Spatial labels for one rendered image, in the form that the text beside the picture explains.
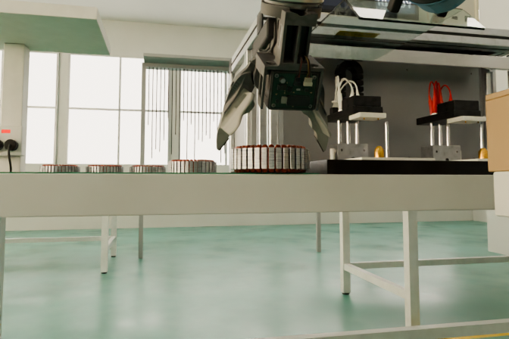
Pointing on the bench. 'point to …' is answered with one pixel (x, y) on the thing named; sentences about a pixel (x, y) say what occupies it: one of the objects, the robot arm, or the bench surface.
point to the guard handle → (401, 3)
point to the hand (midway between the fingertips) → (270, 149)
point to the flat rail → (347, 53)
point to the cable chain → (352, 76)
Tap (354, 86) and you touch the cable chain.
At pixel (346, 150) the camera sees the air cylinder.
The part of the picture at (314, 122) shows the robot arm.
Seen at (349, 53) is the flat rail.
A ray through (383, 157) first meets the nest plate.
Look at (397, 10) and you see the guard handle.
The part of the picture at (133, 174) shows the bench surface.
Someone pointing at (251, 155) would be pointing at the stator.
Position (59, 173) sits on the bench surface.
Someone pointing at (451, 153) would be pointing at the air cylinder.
